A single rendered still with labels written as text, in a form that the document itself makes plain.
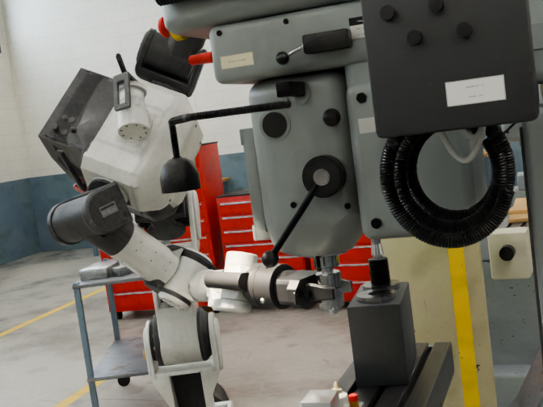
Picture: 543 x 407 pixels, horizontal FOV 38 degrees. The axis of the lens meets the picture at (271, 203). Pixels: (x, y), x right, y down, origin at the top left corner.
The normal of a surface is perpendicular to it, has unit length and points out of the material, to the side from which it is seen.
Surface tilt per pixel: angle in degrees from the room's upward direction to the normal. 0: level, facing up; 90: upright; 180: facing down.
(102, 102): 58
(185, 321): 81
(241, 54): 90
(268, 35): 90
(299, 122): 90
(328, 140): 90
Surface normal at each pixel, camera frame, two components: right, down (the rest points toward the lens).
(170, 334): 0.00, -0.06
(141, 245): 0.64, 0.05
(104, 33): -0.33, 0.14
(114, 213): 0.74, -0.22
